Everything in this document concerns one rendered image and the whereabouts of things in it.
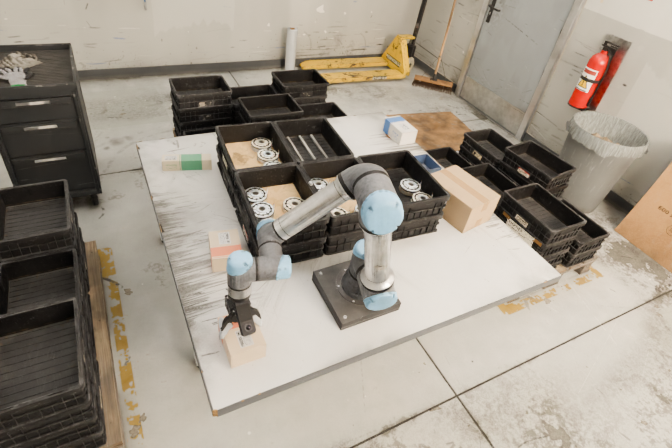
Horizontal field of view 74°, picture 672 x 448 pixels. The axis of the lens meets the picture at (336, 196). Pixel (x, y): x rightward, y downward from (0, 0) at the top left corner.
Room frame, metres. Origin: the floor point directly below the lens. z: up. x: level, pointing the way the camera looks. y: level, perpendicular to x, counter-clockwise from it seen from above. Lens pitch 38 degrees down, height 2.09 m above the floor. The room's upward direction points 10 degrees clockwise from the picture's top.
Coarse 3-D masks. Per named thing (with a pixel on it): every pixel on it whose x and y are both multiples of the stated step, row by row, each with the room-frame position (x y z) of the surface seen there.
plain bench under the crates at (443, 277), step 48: (144, 144) 1.97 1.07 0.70; (192, 144) 2.05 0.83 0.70; (384, 144) 2.41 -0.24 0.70; (192, 192) 1.64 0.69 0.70; (192, 240) 1.33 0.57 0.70; (240, 240) 1.38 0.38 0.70; (432, 240) 1.59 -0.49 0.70; (480, 240) 1.65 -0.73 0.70; (192, 288) 1.08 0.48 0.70; (288, 288) 1.16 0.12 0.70; (432, 288) 1.29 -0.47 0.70; (480, 288) 1.34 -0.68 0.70; (528, 288) 1.39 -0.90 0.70; (192, 336) 0.88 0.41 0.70; (288, 336) 0.94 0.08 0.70; (336, 336) 0.98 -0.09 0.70; (384, 336) 1.01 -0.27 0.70; (240, 384) 0.74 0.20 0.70; (288, 384) 0.77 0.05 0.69
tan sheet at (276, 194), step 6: (276, 186) 1.63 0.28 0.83; (282, 186) 1.64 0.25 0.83; (288, 186) 1.65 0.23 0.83; (294, 186) 1.66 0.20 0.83; (270, 192) 1.58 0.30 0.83; (276, 192) 1.59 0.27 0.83; (282, 192) 1.60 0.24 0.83; (288, 192) 1.60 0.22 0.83; (294, 192) 1.61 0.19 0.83; (270, 198) 1.54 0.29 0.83; (276, 198) 1.55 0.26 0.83; (282, 198) 1.55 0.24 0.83; (276, 204) 1.50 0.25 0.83; (282, 204) 1.51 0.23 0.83; (276, 210) 1.46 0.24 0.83; (282, 210) 1.47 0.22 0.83; (276, 216) 1.43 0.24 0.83
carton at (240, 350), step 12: (228, 336) 0.85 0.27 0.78; (240, 336) 0.86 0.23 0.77; (252, 336) 0.87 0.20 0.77; (228, 348) 0.81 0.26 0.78; (240, 348) 0.82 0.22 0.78; (252, 348) 0.83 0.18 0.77; (264, 348) 0.85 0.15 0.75; (228, 360) 0.81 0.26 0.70; (240, 360) 0.80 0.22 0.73; (252, 360) 0.83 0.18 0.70
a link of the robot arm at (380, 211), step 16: (368, 176) 1.05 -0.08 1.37; (384, 176) 1.06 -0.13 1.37; (368, 192) 0.99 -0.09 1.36; (384, 192) 0.98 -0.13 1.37; (368, 208) 0.94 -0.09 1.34; (384, 208) 0.94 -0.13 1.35; (400, 208) 0.96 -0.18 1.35; (368, 224) 0.93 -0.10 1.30; (384, 224) 0.94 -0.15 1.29; (368, 240) 0.99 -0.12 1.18; (384, 240) 0.98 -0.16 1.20; (368, 256) 1.00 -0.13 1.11; (384, 256) 0.99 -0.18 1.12; (368, 272) 1.01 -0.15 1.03; (384, 272) 1.01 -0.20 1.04; (368, 288) 1.00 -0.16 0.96; (384, 288) 1.00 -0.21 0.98; (368, 304) 0.98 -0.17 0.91; (384, 304) 1.00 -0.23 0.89
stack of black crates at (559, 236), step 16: (512, 192) 2.31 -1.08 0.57; (528, 192) 2.40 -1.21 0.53; (544, 192) 2.36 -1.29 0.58; (512, 208) 2.20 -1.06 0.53; (528, 208) 2.29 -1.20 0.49; (544, 208) 2.32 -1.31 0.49; (560, 208) 2.25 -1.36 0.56; (528, 224) 2.08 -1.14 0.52; (544, 224) 2.01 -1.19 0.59; (560, 224) 2.18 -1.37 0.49; (576, 224) 2.07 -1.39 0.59; (544, 240) 1.98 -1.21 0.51; (560, 240) 2.03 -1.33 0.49; (544, 256) 1.99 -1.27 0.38; (560, 256) 2.09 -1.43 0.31
